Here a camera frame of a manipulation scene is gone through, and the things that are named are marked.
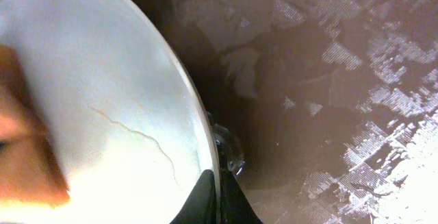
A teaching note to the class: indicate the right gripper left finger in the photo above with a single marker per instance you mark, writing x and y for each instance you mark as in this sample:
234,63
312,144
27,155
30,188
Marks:
200,206

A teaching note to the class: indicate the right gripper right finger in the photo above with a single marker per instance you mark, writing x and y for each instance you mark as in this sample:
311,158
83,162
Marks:
234,206

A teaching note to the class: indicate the white plate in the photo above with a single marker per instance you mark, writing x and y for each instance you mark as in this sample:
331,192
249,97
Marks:
126,123

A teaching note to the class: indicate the green yellow sponge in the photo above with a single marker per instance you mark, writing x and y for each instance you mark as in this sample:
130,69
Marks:
30,174

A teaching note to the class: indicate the brown serving tray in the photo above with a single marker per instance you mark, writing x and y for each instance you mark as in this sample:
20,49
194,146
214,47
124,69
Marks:
330,105

